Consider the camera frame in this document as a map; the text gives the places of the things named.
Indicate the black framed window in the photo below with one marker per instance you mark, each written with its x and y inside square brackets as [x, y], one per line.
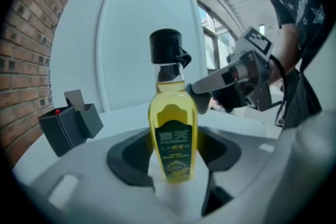
[214, 39]

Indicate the yellow oil bottle black cap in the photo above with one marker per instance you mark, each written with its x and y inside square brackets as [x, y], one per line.
[173, 102]

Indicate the person's right forearm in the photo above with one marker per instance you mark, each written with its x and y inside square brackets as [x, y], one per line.
[287, 49]

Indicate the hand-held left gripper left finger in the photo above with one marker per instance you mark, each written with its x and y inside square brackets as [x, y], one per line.
[126, 160]

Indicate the black box with raised lid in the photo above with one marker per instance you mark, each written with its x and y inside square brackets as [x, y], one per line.
[90, 120]

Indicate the small ceiling light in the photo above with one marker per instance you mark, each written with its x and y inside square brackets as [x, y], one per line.
[261, 29]

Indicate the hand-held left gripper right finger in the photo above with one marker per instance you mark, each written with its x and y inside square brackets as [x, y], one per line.
[228, 154]

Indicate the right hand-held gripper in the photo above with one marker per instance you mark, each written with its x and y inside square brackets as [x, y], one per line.
[258, 70]

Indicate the white vertical wall pipe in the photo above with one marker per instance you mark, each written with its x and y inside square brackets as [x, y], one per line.
[107, 34]

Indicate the small red object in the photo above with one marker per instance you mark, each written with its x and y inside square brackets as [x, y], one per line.
[57, 111]

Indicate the black square open box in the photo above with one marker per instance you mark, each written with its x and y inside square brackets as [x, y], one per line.
[61, 131]

